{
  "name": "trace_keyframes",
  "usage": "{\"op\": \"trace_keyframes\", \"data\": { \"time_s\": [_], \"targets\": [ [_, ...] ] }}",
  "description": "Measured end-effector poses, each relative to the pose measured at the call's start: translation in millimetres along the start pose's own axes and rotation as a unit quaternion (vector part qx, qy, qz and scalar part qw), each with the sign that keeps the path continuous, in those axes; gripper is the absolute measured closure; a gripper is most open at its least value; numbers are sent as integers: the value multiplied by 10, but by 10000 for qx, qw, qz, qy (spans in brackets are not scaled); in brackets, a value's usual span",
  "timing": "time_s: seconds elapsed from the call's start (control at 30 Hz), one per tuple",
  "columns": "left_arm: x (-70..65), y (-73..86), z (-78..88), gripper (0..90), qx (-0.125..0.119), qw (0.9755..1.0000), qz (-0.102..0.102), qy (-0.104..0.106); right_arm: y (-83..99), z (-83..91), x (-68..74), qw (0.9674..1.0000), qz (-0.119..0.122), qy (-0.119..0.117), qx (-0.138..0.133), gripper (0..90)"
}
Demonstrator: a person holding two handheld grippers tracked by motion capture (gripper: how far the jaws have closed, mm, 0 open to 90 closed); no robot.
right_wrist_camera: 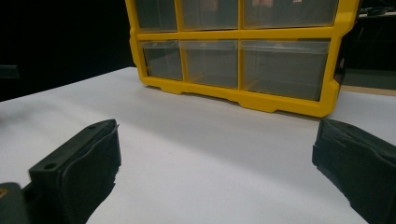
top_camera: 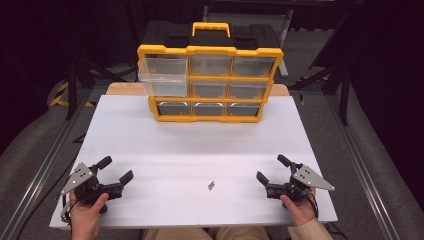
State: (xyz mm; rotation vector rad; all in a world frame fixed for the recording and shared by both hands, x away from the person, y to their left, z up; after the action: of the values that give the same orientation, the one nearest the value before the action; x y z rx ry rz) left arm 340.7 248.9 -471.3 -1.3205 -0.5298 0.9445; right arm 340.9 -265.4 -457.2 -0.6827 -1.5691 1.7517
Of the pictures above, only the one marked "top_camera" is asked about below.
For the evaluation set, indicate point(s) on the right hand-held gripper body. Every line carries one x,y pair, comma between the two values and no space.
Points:
300,185

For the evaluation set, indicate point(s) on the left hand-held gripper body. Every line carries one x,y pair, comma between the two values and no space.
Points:
87,186

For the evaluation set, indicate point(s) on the small metal part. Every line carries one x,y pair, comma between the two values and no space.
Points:
211,185

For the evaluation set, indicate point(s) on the clear plastic drawer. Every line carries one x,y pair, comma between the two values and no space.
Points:
163,75

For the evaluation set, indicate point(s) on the yellow black drawer organizer cabinet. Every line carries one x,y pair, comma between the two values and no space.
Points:
210,50

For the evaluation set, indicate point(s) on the person's right hand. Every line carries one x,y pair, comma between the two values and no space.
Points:
300,211

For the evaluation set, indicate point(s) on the person's left hand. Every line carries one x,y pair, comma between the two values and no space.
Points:
85,215

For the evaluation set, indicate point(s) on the person's legs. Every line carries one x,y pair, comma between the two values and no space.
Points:
206,234

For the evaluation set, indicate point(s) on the yellow black floor tape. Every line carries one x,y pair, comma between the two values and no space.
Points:
60,96

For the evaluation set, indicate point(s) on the black metal stand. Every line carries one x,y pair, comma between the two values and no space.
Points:
71,86
345,83

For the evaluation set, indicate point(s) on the grid of transparent bins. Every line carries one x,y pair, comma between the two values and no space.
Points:
233,66

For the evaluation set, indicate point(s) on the metal floor rail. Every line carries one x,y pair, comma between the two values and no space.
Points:
43,166
360,160

